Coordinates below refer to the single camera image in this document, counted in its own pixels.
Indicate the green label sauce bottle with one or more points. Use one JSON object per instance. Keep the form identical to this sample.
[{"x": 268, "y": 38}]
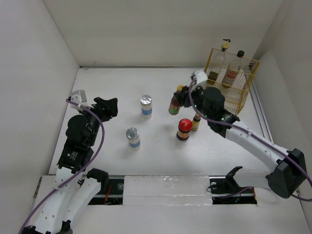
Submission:
[{"x": 174, "y": 104}]

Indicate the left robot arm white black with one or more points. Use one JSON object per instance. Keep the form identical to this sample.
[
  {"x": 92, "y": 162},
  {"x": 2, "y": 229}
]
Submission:
[{"x": 72, "y": 193}]

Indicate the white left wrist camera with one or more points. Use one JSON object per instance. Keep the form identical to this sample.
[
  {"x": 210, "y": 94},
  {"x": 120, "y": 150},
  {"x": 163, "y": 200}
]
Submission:
[{"x": 78, "y": 96}]

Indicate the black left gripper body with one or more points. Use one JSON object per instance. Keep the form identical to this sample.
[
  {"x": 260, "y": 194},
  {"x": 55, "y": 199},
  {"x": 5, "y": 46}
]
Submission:
[{"x": 99, "y": 112}]

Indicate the metal base rail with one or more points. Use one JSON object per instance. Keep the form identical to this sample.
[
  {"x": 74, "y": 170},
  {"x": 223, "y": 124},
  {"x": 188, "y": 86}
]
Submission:
[{"x": 186, "y": 190}]

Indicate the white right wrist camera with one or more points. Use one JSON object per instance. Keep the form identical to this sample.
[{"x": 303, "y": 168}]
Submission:
[{"x": 199, "y": 76}]

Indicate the small yellow label bottle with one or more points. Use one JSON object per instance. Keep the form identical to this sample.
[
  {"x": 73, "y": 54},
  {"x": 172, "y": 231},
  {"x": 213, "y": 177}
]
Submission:
[{"x": 196, "y": 122}]

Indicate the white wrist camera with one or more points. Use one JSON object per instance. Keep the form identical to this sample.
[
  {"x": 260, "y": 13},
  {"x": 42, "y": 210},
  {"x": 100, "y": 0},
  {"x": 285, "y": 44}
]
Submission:
[
  {"x": 199, "y": 76},
  {"x": 78, "y": 96}
]

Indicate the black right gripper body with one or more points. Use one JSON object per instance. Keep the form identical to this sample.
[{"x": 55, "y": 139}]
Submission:
[{"x": 197, "y": 96}]

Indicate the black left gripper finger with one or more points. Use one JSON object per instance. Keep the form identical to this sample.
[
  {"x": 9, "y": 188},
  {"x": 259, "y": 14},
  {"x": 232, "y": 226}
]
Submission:
[
  {"x": 108, "y": 114},
  {"x": 111, "y": 103}
]

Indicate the red label vinegar bottle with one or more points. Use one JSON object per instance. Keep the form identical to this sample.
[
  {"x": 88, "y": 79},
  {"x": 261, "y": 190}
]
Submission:
[{"x": 233, "y": 70}]

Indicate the blue label shaker jar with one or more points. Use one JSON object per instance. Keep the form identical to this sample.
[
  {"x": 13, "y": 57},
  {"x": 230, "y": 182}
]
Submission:
[
  {"x": 146, "y": 106},
  {"x": 133, "y": 137}
]

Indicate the far blue label shaker jar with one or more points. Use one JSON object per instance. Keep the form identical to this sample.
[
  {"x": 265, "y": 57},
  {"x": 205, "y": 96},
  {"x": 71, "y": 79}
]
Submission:
[{"x": 146, "y": 106}]

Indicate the near blue label shaker jar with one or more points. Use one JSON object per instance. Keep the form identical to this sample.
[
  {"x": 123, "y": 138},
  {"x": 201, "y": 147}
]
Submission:
[{"x": 133, "y": 137}]

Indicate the yellow wire basket rack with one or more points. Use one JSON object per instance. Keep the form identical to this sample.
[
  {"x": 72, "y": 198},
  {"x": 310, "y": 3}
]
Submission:
[{"x": 235, "y": 97}]

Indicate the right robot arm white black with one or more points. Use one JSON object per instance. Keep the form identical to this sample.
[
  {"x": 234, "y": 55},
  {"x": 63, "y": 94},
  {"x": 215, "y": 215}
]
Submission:
[{"x": 287, "y": 168}]

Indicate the red lid dark sauce jar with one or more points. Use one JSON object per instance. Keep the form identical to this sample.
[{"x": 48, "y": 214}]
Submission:
[{"x": 184, "y": 127}]

